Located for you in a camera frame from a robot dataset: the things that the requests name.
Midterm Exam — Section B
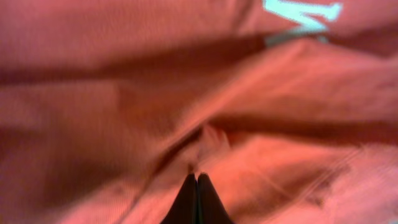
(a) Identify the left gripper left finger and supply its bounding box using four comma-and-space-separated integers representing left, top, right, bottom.
160, 174, 197, 224

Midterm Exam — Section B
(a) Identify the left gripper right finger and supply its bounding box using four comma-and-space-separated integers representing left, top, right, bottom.
197, 173, 234, 224

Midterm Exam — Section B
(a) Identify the red polo shirt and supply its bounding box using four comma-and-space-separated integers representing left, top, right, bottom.
1, 1, 397, 223

